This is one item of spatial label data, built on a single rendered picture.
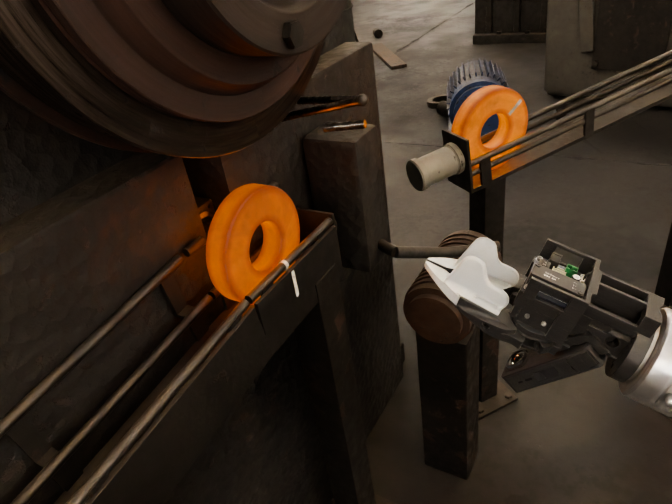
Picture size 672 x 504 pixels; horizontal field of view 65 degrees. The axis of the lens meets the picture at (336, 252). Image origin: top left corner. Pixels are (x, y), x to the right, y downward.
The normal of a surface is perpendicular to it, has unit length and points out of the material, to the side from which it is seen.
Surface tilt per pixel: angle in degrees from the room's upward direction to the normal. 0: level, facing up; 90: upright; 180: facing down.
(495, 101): 90
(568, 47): 90
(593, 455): 0
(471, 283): 89
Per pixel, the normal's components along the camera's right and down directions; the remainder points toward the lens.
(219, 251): -0.51, 0.11
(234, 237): 0.86, 0.18
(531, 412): -0.14, -0.83
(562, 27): -0.69, 0.47
